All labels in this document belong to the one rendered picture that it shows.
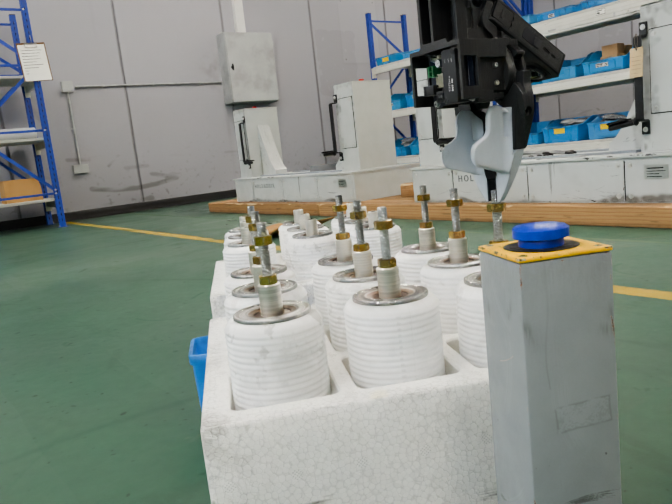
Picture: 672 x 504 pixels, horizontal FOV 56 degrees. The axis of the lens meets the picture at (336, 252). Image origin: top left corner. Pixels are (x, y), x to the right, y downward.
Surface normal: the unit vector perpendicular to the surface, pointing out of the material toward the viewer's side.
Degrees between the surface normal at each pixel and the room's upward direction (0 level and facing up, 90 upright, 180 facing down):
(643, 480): 0
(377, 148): 90
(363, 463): 90
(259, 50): 90
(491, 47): 90
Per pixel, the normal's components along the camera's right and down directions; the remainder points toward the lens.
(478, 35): 0.52, 0.07
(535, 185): -0.81, 0.18
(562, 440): 0.18, 0.14
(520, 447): -0.98, 0.13
